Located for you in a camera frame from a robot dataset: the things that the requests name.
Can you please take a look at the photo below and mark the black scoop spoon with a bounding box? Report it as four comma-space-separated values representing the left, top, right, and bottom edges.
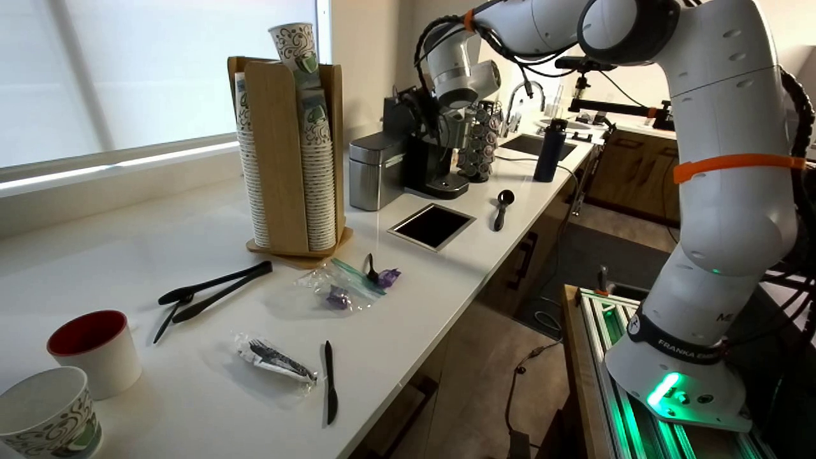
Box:
491, 188, 514, 232

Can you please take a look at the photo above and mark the patterned paper bowl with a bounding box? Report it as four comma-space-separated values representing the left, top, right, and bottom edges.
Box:
0, 367, 102, 459

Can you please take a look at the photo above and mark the patterned paper cup on top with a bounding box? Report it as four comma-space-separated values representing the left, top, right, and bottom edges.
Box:
269, 23, 319, 74

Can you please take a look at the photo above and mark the wooden cup dispenser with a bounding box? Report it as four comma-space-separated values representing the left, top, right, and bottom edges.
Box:
227, 55, 349, 264

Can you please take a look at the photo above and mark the black tumbler bottle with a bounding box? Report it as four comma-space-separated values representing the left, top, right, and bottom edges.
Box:
532, 119, 567, 182

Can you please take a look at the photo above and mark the black coffee machine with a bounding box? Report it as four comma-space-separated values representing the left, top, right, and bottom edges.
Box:
382, 88, 470, 199

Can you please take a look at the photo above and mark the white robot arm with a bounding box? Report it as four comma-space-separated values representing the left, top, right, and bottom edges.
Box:
412, 0, 805, 431

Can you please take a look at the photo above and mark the black plastic cutlery pair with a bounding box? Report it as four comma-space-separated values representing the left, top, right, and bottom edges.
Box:
153, 259, 272, 341

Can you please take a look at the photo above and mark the patterned cup stack jar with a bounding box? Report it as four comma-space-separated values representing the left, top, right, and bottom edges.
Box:
456, 101, 503, 182

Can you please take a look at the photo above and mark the black counter trash opening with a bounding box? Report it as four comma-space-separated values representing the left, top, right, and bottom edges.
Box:
393, 204, 471, 250

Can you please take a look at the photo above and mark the white and red cup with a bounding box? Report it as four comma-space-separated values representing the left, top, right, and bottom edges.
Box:
45, 309, 143, 400

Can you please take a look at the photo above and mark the black plastic knife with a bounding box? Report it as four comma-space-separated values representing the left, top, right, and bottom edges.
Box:
323, 341, 340, 425

